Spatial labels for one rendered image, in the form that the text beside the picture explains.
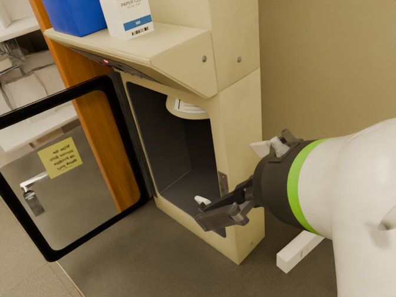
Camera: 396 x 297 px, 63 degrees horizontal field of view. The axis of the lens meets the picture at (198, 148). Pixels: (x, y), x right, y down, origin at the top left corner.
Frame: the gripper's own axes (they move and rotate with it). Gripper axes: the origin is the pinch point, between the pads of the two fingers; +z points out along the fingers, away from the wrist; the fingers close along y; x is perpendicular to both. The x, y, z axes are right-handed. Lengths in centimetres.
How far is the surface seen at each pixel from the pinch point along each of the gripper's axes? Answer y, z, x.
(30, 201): 31.0, 24.0, -20.0
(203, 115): -5.9, 8.3, -10.3
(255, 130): -11.1, 5.4, -1.5
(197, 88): -2.9, -7.0, -15.0
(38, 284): 93, 162, 11
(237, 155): -4.8, 5.1, -0.5
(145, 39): -1.8, -6.7, -25.0
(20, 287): 101, 165, 6
